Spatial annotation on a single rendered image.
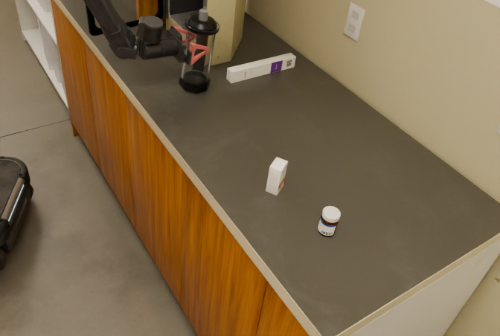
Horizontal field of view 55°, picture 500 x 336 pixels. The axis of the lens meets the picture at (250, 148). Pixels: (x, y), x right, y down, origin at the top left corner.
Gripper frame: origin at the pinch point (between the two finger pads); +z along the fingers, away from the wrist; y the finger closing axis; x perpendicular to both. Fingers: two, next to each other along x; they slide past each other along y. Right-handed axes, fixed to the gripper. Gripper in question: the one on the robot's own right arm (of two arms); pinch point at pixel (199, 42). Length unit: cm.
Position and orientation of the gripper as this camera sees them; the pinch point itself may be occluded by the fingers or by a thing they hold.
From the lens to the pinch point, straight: 158.8
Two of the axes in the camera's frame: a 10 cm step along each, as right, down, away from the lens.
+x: -1.8, 7.7, 6.2
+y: -5.5, -6.0, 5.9
